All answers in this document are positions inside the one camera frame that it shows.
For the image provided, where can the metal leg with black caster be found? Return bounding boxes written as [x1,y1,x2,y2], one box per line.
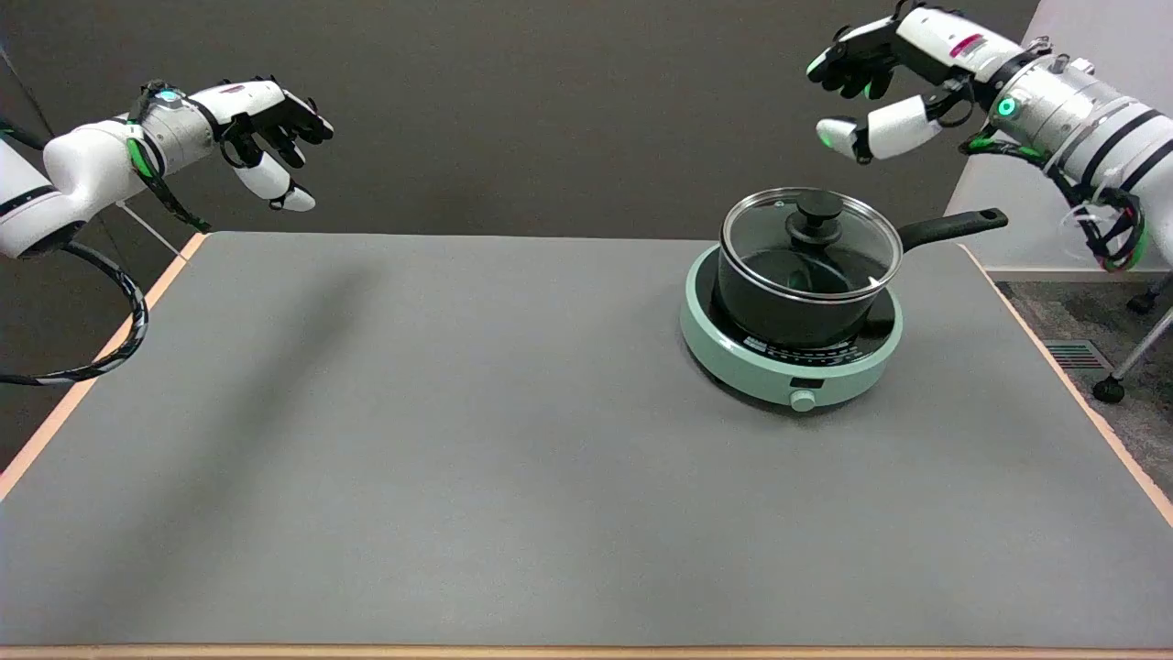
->
[1092,307,1173,404]

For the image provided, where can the black saucepan with long handle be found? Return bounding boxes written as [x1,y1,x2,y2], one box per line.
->
[715,209,1009,351]

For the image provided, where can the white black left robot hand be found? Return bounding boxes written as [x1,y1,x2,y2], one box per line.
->
[211,77,334,213]

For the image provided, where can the black caster wheel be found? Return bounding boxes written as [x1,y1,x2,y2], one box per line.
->
[1127,273,1173,315]

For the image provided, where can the black green cable bundle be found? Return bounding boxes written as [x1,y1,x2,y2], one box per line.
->
[959,133,1148,273]

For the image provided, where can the mint green induction cooker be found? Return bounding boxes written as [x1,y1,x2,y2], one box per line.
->
[679,243,904,413]

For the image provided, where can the thick black braided cable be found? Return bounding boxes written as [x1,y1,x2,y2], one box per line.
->
[0,240,149,386]

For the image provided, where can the green black wrist cable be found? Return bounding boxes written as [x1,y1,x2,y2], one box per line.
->
[126,81,212,233]

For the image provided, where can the glass pot lid black knob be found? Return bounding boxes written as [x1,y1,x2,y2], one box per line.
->
[720,187,904,303]

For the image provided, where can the grey floor vent grille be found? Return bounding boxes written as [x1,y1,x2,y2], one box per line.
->
[1042,340,1114,371]

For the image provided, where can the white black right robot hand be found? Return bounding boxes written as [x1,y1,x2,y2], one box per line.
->
[806,5,1020,165]

